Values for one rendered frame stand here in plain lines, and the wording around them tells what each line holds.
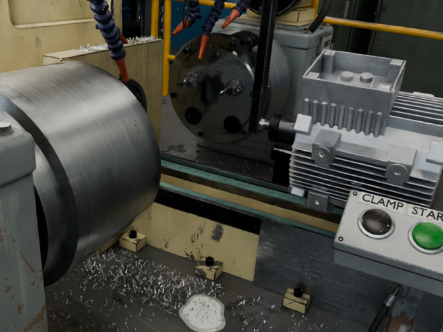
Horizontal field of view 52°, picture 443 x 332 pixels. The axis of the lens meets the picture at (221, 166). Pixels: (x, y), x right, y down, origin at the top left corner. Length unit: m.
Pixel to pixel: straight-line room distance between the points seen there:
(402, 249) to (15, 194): 0.36
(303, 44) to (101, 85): 0.69
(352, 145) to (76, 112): 0.36
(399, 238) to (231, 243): 0.36
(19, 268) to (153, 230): 0.45
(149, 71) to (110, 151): 0.46
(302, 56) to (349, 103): 0.54
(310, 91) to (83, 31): 0.51
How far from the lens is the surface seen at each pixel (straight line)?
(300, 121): 0.66
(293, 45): 1.17
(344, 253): 0.50
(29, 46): 0.88
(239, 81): 0.98
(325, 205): 0.70
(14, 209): 0.41
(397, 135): 0.66
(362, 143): 0.66
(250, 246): 0.78
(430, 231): 0.50
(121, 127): 0.55
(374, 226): 0.49
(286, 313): 0.77
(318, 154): 0.64
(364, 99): 0.64
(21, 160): 0.39
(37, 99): 0.51
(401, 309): 0.56
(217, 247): 0.81
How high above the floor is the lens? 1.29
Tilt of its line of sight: 24 degrees down
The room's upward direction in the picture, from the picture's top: 5 degrees clockwise
